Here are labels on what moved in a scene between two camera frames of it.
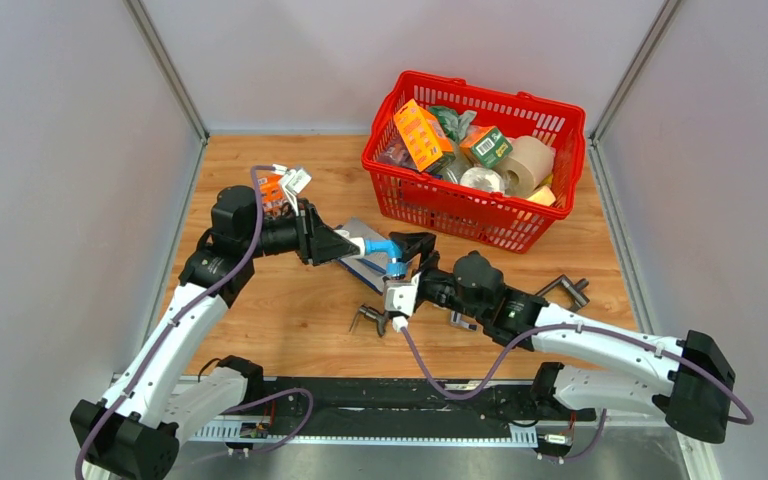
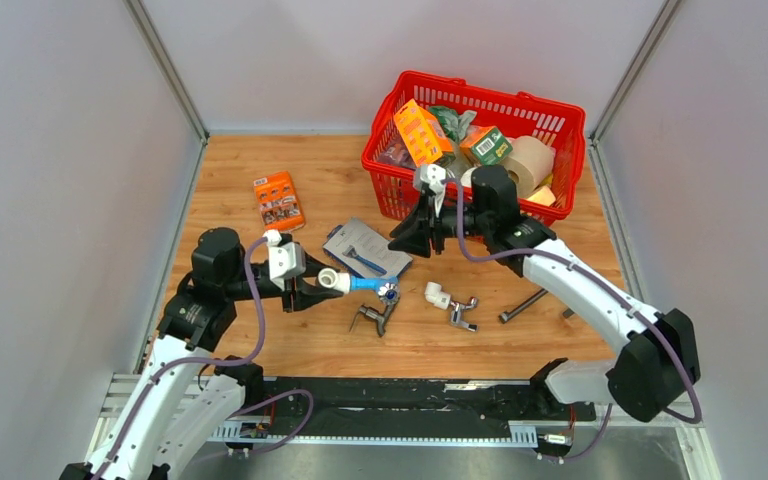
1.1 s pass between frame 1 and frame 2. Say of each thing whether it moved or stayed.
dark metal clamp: stayed
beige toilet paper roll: stayed
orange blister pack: stayed
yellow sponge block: stayed
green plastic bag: stayed
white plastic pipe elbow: moved
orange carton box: stayed
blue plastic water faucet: moved
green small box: stayed
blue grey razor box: stayed
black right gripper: moved
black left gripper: moved
